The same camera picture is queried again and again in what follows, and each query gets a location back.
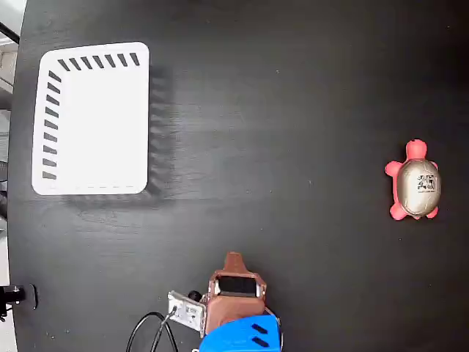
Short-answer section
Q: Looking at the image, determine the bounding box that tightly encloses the black camera cable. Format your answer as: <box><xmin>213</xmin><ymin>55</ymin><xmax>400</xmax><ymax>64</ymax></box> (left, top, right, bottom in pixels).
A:
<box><xmin>126</xmin><ymin>311</ymin><xmax>180</xmax><ymax>352</ymax></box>

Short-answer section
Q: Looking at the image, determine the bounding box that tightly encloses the black metal bar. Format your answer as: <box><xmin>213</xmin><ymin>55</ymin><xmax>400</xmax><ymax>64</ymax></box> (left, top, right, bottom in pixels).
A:
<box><xmin>0</xmin><ymin>21</ymin><xmax>21</xmax><ymax>45</ymax></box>

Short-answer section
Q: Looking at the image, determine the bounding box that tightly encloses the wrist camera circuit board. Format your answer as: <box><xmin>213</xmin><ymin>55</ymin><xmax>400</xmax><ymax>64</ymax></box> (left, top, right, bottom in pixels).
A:
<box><xmin>167</xmin><ymin>290</ymin><xmax>208</xmax><ymax>339</ymax></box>

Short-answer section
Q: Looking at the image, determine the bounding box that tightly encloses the black table clamp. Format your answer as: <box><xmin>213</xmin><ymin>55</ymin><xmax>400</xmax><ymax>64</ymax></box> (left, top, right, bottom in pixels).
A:
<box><xmin>0</xmin><ymin>284</ymin><xmax>39</xmax><ymax>322</ymax></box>

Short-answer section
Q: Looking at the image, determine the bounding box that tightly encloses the white slotted tray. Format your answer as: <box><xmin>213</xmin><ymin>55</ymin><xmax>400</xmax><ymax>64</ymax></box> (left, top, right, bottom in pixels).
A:
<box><xmin>31</xmin><ymin>41</ymin><xmax>150</xmax><ymax>196</ymax></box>

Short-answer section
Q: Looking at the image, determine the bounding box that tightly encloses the red turtle toy gold shell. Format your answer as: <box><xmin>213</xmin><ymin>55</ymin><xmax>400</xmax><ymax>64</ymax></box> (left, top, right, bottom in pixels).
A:
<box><xmin>384</xmin><ymin>138</ymin><xmax>442</xmax><ymax>221</ymax></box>

